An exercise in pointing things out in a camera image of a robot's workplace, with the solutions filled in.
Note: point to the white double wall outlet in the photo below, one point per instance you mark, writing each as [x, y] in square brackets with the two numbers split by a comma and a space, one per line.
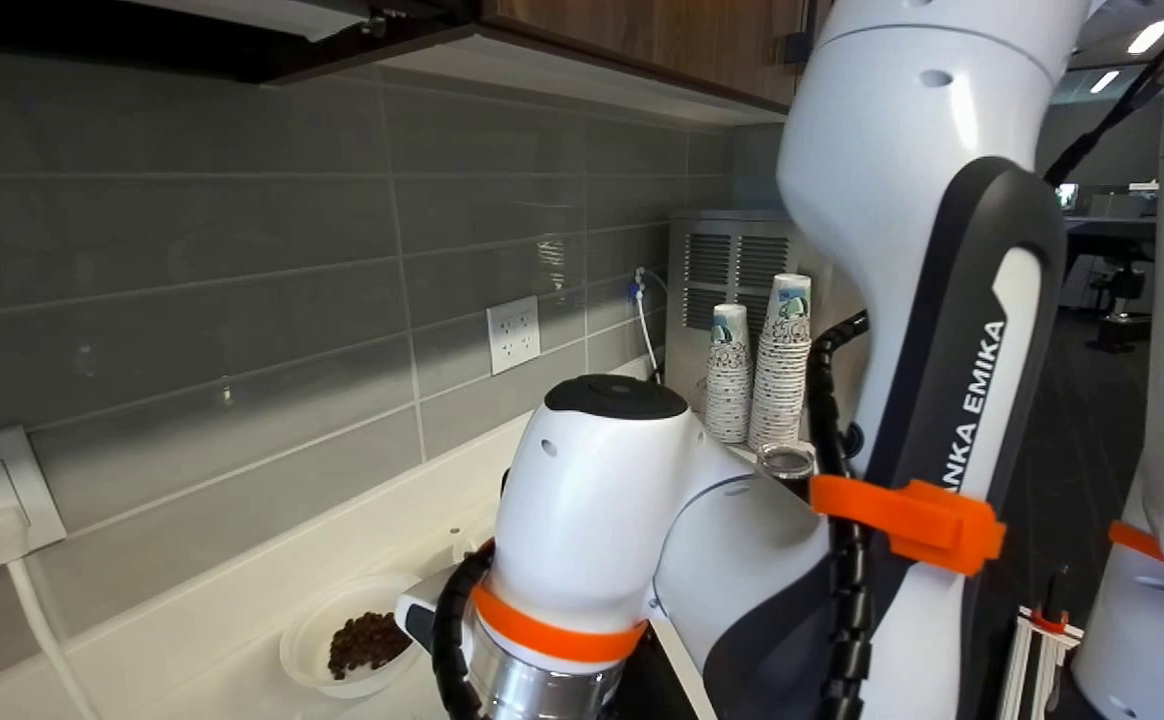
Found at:
[512, 332]

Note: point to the white orange stand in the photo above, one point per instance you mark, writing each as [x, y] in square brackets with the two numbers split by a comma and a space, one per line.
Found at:
[1042, 653]

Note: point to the ceiling light strip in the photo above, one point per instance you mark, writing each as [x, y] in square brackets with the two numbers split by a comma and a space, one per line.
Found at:
[1150, 36]

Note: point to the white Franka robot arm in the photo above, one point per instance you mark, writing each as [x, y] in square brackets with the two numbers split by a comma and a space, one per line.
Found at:
[595, 504]

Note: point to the wooden wall cabinet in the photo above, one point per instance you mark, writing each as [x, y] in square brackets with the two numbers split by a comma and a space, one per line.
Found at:
[634, 32]

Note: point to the white bowl with dark food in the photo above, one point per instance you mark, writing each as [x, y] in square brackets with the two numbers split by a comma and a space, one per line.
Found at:
[313, 653]

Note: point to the black office desk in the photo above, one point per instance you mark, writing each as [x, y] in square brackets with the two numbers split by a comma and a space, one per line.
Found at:
[1113, 267]

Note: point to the orange band clamp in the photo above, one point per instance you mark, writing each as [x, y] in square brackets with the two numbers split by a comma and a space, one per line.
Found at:
[1136, 540]

